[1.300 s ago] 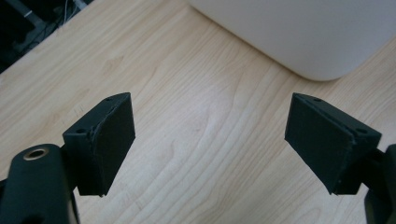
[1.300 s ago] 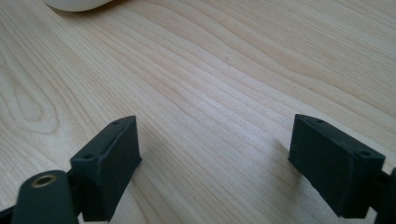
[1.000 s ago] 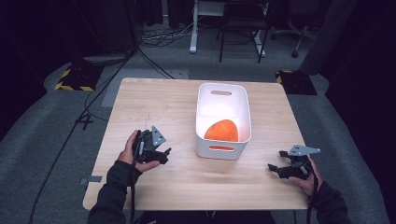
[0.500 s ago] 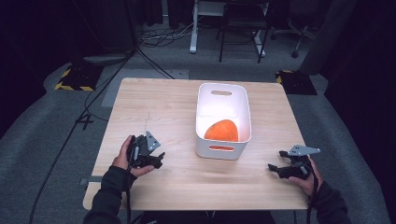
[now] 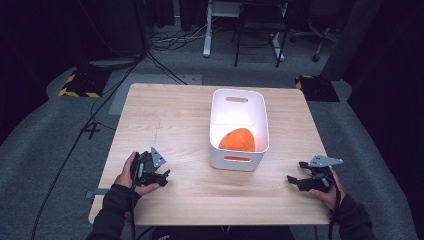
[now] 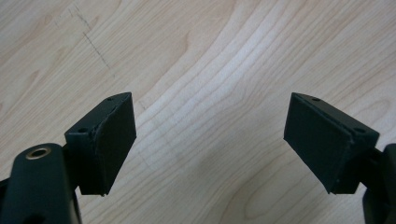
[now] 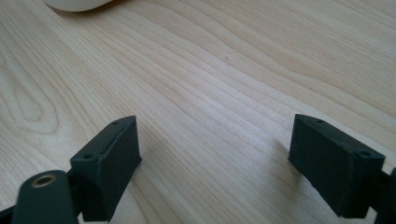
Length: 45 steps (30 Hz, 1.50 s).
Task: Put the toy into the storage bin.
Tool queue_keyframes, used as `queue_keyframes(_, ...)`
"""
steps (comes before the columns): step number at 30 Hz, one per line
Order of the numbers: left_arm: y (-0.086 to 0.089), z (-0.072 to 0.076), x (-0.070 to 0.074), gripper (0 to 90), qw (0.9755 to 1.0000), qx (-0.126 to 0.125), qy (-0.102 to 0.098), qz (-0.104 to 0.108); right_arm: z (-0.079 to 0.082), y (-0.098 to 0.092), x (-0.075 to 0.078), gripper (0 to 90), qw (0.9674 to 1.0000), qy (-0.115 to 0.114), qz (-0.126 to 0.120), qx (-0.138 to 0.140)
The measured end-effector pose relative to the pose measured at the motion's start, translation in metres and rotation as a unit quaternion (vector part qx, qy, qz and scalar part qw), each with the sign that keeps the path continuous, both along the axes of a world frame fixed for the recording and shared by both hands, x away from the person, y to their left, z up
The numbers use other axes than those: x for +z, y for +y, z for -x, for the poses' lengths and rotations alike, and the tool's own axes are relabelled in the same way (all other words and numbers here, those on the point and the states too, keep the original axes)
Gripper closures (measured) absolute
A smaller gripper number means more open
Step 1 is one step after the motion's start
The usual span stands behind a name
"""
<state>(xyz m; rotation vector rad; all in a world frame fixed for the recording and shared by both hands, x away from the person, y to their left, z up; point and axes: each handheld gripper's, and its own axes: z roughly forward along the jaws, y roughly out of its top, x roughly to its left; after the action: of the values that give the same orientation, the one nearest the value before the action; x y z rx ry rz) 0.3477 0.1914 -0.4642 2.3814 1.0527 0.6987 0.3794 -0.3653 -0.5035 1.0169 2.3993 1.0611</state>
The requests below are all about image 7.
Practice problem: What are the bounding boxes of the white plastic basket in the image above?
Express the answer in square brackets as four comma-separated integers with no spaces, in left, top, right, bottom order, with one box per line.
[42,0,114,13]

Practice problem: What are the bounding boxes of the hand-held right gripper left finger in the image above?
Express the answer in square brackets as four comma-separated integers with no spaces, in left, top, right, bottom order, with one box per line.
[69,115,143,223]

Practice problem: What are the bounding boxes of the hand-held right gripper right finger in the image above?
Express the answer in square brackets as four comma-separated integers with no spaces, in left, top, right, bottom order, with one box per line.
[288,113,387,219]

